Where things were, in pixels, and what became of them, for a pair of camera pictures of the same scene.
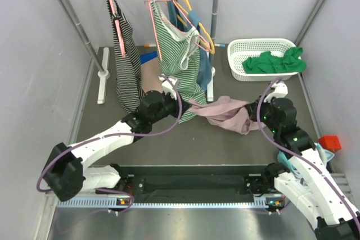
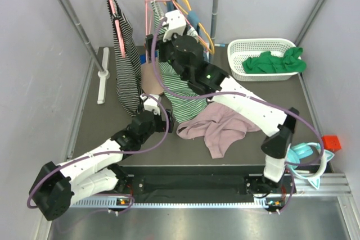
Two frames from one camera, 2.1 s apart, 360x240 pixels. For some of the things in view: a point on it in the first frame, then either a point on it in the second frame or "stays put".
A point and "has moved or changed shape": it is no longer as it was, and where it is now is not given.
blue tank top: [191, 21] stays put
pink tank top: [223, 111] has moved or changed shape
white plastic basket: [239, 50] stays put
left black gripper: [175, 104] → [162, 124]
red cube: [330, 143] stays put
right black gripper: [252, 108] → [161, 46]
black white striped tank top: [128, 71] stays put
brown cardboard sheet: [151, 76] stays put
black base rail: [194, 181] stays put
